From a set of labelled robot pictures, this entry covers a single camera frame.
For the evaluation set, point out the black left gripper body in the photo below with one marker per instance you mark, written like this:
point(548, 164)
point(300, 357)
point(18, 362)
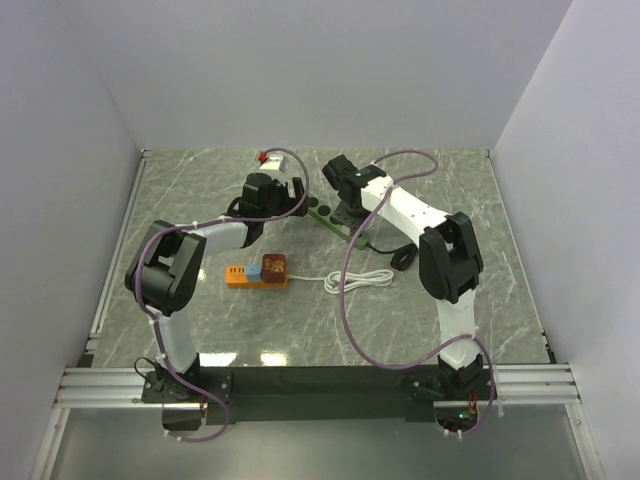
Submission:
point(281, 203)

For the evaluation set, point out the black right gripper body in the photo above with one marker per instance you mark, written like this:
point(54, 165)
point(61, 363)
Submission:
point(351, 216)

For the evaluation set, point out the green power strip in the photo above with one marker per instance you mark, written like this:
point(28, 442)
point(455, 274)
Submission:
point(321, 211)

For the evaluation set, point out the red koi cube adapter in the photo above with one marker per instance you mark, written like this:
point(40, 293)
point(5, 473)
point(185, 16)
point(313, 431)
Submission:
point(274, 269)

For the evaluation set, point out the blue charger plug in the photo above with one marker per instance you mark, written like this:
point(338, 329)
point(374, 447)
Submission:
point(253, 273)

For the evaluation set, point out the orange power strip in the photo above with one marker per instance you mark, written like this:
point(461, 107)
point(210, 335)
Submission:
point(234, 278)

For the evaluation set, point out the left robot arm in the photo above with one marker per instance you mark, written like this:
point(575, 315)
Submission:
point(164, 272)

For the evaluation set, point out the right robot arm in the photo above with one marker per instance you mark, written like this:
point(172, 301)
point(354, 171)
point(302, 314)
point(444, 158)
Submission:
point(449, 258)

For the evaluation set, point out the black base bar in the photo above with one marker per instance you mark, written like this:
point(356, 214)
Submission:
point(257, 408)

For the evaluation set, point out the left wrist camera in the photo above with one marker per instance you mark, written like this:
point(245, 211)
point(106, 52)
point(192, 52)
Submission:
point(273, 164)

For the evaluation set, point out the aluminium frame rail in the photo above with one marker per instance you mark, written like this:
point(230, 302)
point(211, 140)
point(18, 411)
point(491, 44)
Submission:
point(123, 388)

